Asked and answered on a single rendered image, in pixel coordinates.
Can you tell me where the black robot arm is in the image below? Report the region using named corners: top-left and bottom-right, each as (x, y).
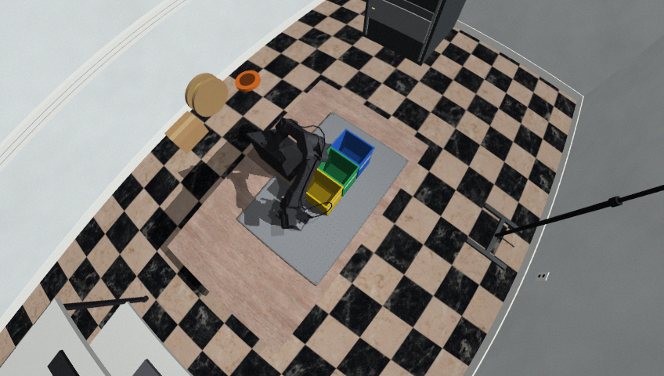
top-left (262, 117), bottom-right (328, 229)

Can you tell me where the green open bin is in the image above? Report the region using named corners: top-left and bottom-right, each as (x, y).
top-left (318, 146), bottom-right (360, 197)

